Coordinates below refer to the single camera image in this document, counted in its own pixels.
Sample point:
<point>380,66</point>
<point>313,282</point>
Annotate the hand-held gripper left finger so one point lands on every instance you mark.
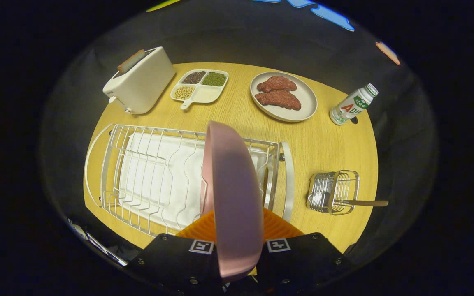
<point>179,259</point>

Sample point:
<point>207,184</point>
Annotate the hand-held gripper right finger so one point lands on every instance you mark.
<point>303,259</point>

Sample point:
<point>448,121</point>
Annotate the white metal dish rack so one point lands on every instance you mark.
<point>289,181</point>

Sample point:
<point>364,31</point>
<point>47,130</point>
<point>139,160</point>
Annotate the pink plate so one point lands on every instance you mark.
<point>233,185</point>

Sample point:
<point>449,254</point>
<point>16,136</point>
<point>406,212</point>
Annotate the beige plate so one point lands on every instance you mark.
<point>307,102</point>

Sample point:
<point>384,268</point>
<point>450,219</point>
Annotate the white divided bean dish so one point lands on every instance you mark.
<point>204,95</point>

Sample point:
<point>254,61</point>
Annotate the white drip tray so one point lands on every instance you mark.
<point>179,181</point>

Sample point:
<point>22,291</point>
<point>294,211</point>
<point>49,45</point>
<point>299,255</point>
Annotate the white green drink bottle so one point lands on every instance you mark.
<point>350,107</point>

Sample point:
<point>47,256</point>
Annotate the red meat slice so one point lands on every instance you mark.
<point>276,83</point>
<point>279,99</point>

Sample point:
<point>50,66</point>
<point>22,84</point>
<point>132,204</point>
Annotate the white toaster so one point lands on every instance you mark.
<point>142,86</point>

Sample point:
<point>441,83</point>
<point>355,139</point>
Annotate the brown toast slice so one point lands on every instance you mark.
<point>130,62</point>

